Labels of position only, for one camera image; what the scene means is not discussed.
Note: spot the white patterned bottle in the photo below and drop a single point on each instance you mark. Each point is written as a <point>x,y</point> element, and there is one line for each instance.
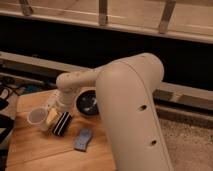
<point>50,101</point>

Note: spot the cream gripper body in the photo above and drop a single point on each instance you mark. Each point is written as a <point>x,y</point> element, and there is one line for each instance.
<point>51,116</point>

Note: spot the black whiteboard eraser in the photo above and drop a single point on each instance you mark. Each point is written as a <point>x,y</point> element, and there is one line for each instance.
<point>62,124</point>

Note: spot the black bowl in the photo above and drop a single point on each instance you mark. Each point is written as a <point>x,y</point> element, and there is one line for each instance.
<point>86,103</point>

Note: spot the blue sponge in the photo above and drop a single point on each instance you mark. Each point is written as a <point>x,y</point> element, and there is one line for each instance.
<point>82,140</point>

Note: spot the wooden board table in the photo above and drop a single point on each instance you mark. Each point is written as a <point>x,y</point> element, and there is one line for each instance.
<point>32,150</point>

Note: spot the grey metal rail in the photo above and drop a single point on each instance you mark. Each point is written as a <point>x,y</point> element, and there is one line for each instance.
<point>26,67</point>

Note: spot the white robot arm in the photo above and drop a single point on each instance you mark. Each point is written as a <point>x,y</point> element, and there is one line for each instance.
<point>124,93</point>

